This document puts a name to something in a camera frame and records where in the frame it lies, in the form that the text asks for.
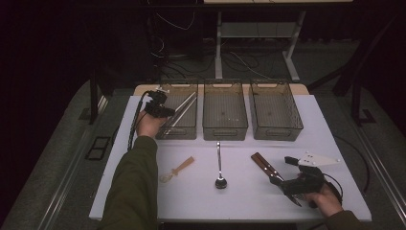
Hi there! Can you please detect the black floor socket frame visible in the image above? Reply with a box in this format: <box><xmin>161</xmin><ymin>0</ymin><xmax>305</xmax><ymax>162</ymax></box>
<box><xmin>84</xmin><ymin>136</ymin><xmax>111</xmax><ymax>161</ymax></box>

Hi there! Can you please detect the knife with light brown handle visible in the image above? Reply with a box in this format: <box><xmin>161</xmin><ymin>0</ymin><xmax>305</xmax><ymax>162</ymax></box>
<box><xmin>250</xmin><ymin>153</ymin><xmax>303</xmax><ymax>208</ymax></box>

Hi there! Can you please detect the metal-handled black spoon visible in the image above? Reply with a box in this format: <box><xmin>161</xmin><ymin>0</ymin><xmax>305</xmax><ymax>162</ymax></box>
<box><xmin>214</xmin><ymin>141</ymin><xmax>228</xmax><ymax>190</ymax></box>

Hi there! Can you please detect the black metal stand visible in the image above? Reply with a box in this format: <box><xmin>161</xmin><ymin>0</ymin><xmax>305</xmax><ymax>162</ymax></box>
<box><xmin>305</xmin><ymin>12</ymin><xmax>406</xmax><ymax>127</ymax></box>
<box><xmin>88</xmin><ymin>68</ymin><xmax>110</xmax><ymax>126</ymax></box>

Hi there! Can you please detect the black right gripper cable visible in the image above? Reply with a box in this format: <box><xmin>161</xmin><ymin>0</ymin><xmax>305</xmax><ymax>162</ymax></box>
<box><xmin>323</xmin><ymin>172</ymin><xmax>345</xmax><ymax>205</ymax></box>

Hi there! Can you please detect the white floor cable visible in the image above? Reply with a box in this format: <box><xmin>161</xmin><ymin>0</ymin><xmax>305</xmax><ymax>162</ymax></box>
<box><xmin>229</xmin><ymin>51</ymin><xmax>273</xmax><ymax>80</ymax></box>

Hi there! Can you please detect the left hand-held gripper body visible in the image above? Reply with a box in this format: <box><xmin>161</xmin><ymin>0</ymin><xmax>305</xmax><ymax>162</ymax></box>
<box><xmin>143</xmin><ymin>86</ymin><xmax>170</xmax><ymax>119</ymax></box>

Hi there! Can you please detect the black floor cable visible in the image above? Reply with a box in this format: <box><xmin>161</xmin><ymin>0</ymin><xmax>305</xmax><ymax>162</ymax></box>
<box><xmin>333</xmin><ymin>135</ymin><xmax>372</xmax><ymax>195</ymax></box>

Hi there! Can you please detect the tangle of black floor cables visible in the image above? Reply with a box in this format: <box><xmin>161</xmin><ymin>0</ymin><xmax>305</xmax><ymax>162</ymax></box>
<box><xmin>157</xmin><ymin>52</ymin><xmax>218</xmax><ymax>81</ymax></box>

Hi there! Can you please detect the aluminium floor rail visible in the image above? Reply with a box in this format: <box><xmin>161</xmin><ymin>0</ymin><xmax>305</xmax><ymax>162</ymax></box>
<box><xmin>347</xmin><ymin>118</ymin><xmax>406</xmax><ymax>222</ymax></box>
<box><xmin>37</xmin><ymin>95</ymin><xmax>110</xmax><ymax>230</ymax></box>

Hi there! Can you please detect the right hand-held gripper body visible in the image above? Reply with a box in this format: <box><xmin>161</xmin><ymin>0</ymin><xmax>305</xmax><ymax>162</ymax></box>
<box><xmin>282</xmin><ymin>150</ymin><xmax>341</xmax><ymax>196</ymax></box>

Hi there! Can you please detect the white metal-frame desk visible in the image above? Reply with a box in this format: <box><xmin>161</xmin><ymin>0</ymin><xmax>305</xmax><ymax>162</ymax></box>
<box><xmin>203</xmin><ymin>0</ymin><xmax>353</xmax><ymax>82</ymax></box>

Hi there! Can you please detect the person's right hand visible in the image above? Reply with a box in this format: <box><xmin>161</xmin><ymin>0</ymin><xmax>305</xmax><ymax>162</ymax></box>
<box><xmin>303</xmin><ymin>183</ymin><xmax>345</xmax><ymax>218</ymax></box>

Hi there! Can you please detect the person's left hand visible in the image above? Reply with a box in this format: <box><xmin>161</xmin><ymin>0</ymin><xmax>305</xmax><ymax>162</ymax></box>
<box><xmin>135</xmin><ymin>110</ymin><xmax>169</xmax><ymax>139</ymax></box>

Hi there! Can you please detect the thin hanging cable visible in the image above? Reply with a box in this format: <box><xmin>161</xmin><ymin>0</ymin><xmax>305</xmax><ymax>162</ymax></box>
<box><xmin>147</xmin><ymin>0</ymin><xmax>196</xmax><ymax>32</ymax></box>

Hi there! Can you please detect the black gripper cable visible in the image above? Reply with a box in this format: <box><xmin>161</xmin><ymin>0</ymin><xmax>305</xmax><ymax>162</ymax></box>
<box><xmin>126</xmin><ymin>90</ymin><xmax>151</xmax><ymax>152</ymax></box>
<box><xmin>323</xmin><ymin>172</ymin><xmax>345</xmax><ymax>205</ymax></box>

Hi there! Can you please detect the knife with dark brown handle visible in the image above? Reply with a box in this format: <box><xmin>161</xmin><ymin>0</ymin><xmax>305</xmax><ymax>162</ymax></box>
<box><xmin>254</xmin><ymin>151</ymin><xmax>303</xmax><ymax>207</ymax></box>

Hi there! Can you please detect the transparent brown plastic bin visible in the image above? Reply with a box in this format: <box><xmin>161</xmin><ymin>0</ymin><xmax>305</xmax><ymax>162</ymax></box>
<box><xmin>150</xmin><ymin>80</ymin><xmax>199</xmax><ymax>141</ymax></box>
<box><xmin>248</xmin><ymin>79</ymin><xmax>305</xmax><ymax>142</ymax></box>
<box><xmin>202</xmin><ymin>79</ymin><xmax>249</xmax><ymax>142</ymax></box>

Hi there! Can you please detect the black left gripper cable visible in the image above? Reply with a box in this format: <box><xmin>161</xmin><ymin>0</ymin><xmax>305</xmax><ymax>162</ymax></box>
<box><xmin>126</xmin><ymin>90</ymin><xmax>151</xmax><ymax>152</ymax></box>

